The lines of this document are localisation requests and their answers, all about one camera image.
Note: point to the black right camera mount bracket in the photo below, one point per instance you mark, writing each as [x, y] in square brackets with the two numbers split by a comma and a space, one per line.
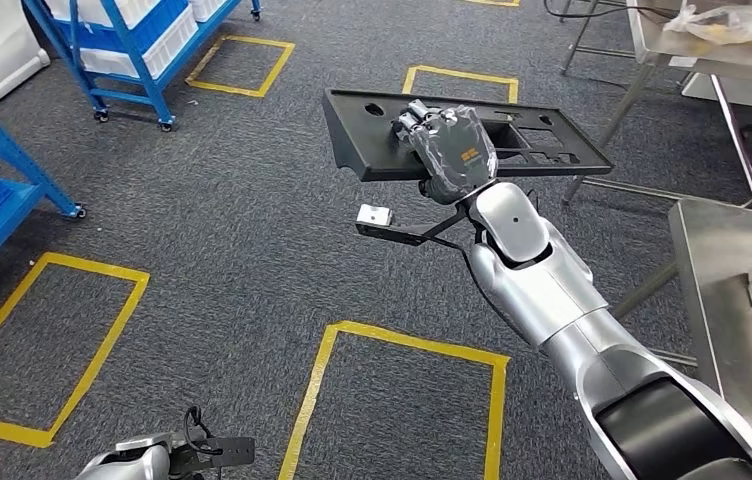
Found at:
[409, 233]

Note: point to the small white cart bin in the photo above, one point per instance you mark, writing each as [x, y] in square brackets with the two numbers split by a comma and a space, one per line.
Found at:
[207, 8]

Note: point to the blue wheeled rack cart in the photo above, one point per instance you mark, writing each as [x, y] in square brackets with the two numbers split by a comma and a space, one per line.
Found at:
[149, 86]

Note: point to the clear crumpled plastic bag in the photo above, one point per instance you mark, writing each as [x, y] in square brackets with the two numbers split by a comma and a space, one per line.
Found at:
[734, 23]

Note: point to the large white cart bin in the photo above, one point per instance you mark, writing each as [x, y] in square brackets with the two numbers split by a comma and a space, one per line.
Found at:
[170, 46]

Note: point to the stainless steel workbench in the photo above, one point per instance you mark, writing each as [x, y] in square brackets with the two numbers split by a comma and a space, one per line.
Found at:
[714, 285]

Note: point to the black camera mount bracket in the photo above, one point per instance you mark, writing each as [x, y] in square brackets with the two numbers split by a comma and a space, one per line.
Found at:
[224, 452]
[409, 233]

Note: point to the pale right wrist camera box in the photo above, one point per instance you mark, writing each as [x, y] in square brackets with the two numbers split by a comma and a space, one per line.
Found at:
[374, 215]

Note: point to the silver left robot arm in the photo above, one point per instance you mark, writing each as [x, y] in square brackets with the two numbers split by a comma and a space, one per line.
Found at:
[124, 460]

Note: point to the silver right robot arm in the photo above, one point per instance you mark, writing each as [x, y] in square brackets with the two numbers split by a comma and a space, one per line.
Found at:
[548, 291]

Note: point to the steel table with legs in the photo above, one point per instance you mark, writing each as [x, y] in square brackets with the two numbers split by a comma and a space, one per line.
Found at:
[714, 60]

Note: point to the black left camera mount bracket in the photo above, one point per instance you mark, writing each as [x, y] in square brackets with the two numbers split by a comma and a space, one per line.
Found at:
[224, 452]

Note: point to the black plastic panel part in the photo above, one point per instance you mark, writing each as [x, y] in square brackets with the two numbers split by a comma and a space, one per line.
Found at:
[356, 152]

